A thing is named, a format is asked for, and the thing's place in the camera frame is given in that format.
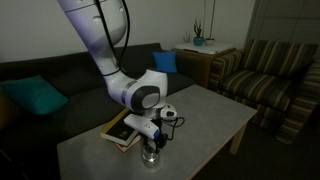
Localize small white pot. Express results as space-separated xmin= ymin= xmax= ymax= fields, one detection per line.
xmin=204 ymin=37 xmax=216 ymax=47

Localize black camera cable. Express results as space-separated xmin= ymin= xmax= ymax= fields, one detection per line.
xmin=162 ymin=115 xmax=186 ymax=142

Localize teal pot with plant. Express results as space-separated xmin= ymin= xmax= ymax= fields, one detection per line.
xmin=192 ymin=19 xmax=205 ymax=47

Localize silver bottle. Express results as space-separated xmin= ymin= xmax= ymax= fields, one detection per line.
xmin=139 ymin=139 xmax=162 ymax=167

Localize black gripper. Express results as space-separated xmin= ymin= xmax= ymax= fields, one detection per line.
xmin=142 ymin=120 xmax=168 ymax=158

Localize black book yellow spine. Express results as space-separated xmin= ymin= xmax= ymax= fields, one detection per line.
xmin=99 ymin=108 xmax=141 ymax=148

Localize blue cushion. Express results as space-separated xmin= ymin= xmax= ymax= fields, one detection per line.
xmin=152 ymin=50 xmax=178 ymax=75

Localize thin pale twig stems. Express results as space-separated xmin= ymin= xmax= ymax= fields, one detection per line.
xmin=202 ymin=0 xmax=217 ymax=39

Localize window blinds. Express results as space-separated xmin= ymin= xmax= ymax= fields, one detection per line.
xmin=246 ymin=0 xmax=320 ymax=64

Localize striped armchair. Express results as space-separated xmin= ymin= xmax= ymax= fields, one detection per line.
xmin=208 ymin=39 xmax=320 ymax=145

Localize teal cushion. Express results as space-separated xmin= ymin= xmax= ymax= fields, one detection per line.
xmin=0 ymin=75 xmax=70 ymax=117

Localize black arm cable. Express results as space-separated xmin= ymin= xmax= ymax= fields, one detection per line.
xmin=93 ymin=0 xmax=132 ymax=78

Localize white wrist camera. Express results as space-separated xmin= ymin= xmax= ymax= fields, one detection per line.
xmin=159 ymin=104 xmax=178 ymax=120

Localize wooden side table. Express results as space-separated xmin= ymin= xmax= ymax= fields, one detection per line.
xmin=173 ymin=47 xmax=237 ymax=89

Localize white flat board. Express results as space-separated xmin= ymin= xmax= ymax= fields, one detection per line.
xmin=174 ymin=42 xmax=236 ymax=56

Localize dark grey fabric sofa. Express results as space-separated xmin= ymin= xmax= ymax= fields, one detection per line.
xmin=0 ymin=42 xmax=196 ymax=180

